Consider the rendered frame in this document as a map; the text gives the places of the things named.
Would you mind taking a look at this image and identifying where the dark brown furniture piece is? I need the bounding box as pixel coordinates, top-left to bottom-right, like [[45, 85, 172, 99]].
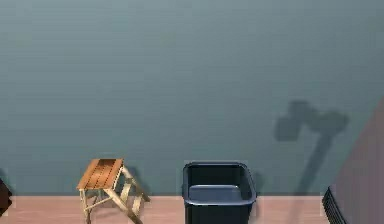
[[0, 178, 13, 217]]

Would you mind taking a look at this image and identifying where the dark blue bin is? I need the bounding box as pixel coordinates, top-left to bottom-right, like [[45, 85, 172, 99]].
[[181, 161, 258, 224]]

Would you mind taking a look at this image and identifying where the wooden slatted stool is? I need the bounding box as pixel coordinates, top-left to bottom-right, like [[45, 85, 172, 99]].
[[76, 158, 151, 224]]

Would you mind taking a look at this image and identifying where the black ribbed object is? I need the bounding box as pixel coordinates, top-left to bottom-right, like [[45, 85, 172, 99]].
[[321, 185, 348, 224]]

